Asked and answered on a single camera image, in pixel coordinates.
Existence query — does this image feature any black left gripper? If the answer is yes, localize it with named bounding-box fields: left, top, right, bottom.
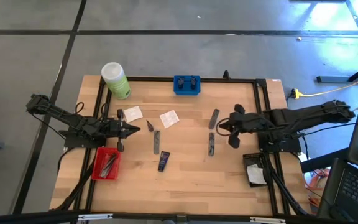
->
left=106, top=108, right=141, bottom=152

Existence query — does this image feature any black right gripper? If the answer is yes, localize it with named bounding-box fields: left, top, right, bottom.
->
left=218, top=104, right=264, bottom=149

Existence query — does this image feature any dark grey strip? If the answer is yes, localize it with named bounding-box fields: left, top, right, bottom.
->
left=99, top=153, right=118, bottom=179
left=208, top=132, right=216, bottom=157
left=154, top=129, right=161, bottom=156
left=208, top=108, right=221, bottom=130

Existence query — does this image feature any white square packet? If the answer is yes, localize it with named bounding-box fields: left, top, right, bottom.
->
left=123, top=105, right=144, bottom=123
left=246, top=164, right=267, bottom=185
left=159, top=109, right=180, bottom=129

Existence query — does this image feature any dark blue squeeze tube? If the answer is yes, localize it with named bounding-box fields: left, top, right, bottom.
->
left=157, top=151, right=171, bottom=172

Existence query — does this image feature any black plastic basket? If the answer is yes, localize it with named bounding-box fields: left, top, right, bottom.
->
left=242, top=152, right=272, bottom=188

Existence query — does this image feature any red plastic basket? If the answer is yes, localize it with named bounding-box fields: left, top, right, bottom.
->
left=91, top=147, right=121, bottom=181

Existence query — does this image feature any green disinfecting wipes canister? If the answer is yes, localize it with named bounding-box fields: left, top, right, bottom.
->
left=100, top=62, right=132, bottom=100

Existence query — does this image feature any blue plastic basket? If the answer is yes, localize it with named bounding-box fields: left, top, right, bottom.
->
left=173, top=75, right=201, bottom=96

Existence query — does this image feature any black support bar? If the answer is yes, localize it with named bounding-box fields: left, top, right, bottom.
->
left=300, top=147, right=351, bottom=174

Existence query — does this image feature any black desk leg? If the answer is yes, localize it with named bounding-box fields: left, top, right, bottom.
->
left=316, top=58, right=358, bottom=84

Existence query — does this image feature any black overhead beam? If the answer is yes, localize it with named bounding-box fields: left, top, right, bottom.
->
left=0, top=208, right=358, bottom=224

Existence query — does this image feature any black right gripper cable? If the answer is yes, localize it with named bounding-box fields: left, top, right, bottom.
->
left=215, top=118, right=239, bottom=137

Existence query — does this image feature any black aluminium table frame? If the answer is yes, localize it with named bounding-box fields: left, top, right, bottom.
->
left=72, top=75, right=293, bottom=218

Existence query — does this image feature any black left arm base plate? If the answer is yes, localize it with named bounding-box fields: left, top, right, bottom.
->
left=61, top=124, right=109, bottom=149

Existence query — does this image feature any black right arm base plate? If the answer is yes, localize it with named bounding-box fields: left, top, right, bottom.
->
left=257, top=128, right=301, bottom=154

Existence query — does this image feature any yellow extension cord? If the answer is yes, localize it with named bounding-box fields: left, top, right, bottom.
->
left=292, top=73, right=358, bottom=100

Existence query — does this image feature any black power cable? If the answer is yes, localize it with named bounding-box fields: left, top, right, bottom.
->
left=290, top=121, right=358, bottom=139

